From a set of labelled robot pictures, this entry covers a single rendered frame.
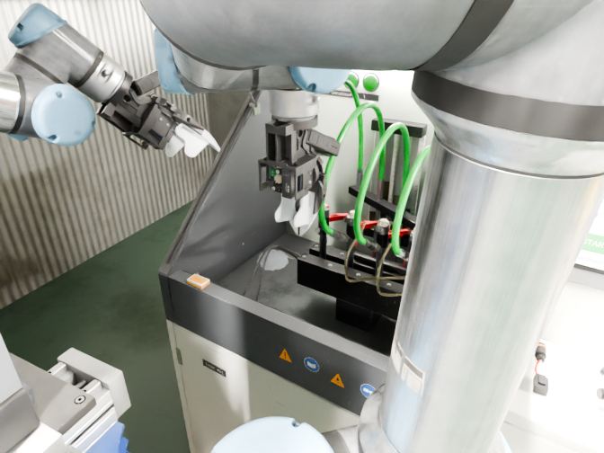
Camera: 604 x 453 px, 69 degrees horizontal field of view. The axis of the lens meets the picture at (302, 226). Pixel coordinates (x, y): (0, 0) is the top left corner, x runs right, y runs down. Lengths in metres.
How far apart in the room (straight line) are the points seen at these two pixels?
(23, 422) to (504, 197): 0.42
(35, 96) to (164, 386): 1.75
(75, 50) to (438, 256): 0.66
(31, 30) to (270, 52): 0.64
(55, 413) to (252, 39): 0.71
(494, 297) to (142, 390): 2.08
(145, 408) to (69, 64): 1.65
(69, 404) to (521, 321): 0.68
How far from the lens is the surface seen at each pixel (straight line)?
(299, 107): 0.65
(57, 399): 0.82
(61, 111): 0.64
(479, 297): 0.25
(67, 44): 0.79
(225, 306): 1.08
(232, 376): 1.24
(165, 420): 2.11
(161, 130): 0.84
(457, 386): 0.29
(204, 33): 0.18
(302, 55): 0.16
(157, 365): 2.35
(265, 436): 0.41
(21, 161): 2.92
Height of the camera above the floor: 1.59
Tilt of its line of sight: 28 degrees down
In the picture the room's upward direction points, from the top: straight up
